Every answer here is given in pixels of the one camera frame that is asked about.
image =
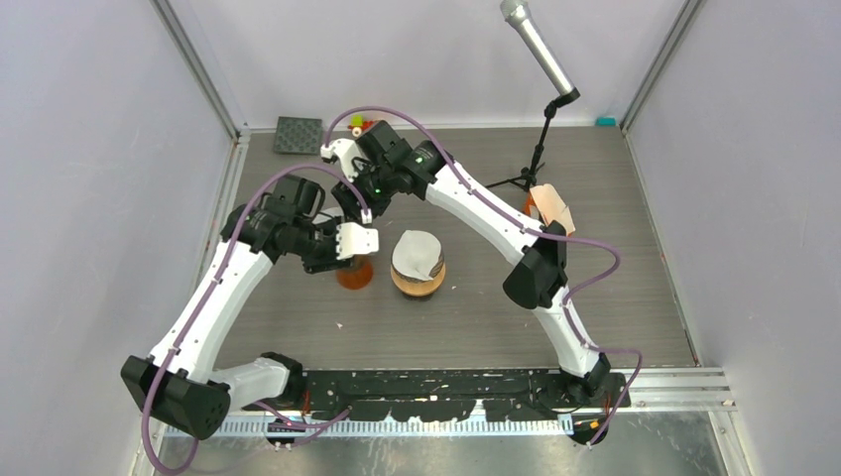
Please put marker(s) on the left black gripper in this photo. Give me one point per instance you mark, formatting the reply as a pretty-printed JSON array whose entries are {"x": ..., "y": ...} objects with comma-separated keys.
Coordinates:
[{"x": 329, "y": 261}]

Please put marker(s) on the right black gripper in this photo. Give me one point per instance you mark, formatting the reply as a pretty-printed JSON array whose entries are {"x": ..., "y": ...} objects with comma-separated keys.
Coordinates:
[{"x": 342, "y": 194}]

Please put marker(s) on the white paper coffee filter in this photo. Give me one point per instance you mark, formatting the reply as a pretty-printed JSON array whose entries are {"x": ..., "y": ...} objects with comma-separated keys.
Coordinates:
[{"x": 414, "y": 255}]

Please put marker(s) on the amber glass carafe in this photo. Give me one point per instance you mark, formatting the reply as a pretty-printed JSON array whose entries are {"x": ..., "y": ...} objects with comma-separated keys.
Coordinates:
[{"x": 357, "y": 276}]

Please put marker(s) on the clear smoky glass dripper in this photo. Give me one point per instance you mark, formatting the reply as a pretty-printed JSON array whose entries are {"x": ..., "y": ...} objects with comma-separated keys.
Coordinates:
[{"x": 437, "y": 270}]

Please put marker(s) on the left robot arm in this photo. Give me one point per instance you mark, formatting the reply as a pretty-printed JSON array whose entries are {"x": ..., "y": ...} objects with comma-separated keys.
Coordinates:
[{"x": 177, "y": 382}]

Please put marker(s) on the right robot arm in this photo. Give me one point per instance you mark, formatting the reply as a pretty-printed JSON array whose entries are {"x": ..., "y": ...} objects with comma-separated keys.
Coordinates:
[{"x": 537, "y": 253}]

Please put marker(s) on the orange coffee filter box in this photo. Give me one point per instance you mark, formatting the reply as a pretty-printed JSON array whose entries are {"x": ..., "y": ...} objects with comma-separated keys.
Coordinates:
[{"x": 545, "y": 205}]

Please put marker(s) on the colourful toy train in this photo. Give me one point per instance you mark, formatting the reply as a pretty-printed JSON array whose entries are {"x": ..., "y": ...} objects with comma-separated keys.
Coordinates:
[{"x": 359, "y": 124}]

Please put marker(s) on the dark grey building plate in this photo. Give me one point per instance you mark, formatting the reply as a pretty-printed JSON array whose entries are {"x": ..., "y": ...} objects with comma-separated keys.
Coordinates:
[{"x": 298, "y": 136}]

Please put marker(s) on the black microphone tripod stand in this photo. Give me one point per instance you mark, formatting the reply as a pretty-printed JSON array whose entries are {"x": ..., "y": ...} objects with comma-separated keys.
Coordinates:
[{"x": 528, "y": 175}]

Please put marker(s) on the silver microphone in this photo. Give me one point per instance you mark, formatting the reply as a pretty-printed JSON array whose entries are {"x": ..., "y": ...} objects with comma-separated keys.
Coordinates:
[{"x": 518, "y": 15}]

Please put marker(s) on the teal block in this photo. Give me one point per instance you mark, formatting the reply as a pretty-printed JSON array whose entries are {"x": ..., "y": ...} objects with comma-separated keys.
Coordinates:
[{"x": 605, "y": 121}]

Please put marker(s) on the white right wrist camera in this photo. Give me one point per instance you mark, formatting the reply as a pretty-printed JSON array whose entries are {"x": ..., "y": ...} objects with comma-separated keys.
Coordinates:
[{"x": 346, "y": 153}]

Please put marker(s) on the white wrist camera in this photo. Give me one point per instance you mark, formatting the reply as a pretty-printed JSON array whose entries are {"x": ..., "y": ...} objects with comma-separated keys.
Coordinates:
[
  {"x": 357, "y": 239},
  {"x": 346, "y": 153}
]

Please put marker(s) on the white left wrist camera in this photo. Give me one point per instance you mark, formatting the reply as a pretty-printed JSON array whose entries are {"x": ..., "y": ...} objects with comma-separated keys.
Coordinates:
[{"x": 357, "y": 239}]

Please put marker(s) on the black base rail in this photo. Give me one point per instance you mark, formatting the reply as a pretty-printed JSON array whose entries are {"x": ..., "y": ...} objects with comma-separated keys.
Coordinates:
[{"x": 440, "y": 397}]

